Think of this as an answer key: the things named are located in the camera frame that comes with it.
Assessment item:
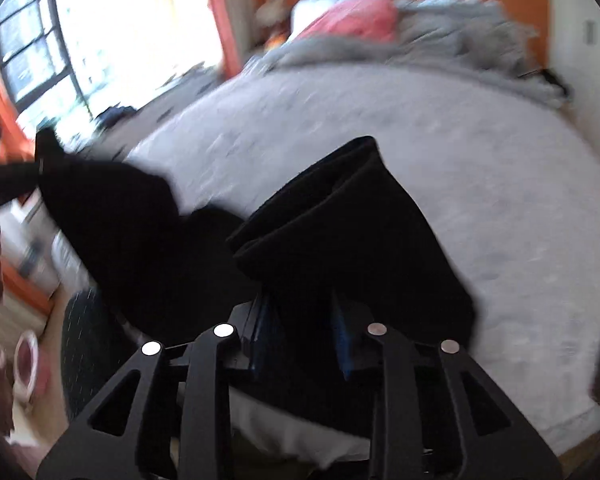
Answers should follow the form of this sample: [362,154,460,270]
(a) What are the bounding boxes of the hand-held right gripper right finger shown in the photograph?
[330,291,563,480]

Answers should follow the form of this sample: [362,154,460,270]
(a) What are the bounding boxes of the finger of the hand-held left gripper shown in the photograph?
[0,157,43,198]

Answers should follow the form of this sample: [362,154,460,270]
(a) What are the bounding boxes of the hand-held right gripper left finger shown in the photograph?
[36,297,282,480]

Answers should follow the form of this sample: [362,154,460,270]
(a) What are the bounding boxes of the black pants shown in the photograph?
[34,127,483,421]

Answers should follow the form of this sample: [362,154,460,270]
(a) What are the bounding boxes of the black framed window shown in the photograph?
[0,0,98,113]

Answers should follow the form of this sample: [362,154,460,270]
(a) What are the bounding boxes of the dark blue cloth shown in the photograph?
[97,105,137,122]

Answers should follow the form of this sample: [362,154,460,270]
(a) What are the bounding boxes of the person's dotted dark trouser leg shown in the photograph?
[60,287,131,423]

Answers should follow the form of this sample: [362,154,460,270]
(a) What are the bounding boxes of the white drawer cabinet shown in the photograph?
[92,67,226,128]

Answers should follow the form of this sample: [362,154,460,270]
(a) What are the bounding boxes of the pink white slipper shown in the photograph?
[12,330,42,405]

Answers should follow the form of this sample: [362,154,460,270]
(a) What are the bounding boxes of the orange curtain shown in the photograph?
[150,0,244,80]

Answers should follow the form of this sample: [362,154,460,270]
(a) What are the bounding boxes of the white feather lamp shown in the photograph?
[256,0,289,46]

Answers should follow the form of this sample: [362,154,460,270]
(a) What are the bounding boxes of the pink pillow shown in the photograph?
[292,0,398,43]

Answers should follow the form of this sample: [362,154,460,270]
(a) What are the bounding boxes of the grey duvet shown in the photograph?
[250,0,566,106]

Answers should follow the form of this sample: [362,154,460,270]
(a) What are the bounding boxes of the black cloth on nightstand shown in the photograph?
[540,67,573,97]

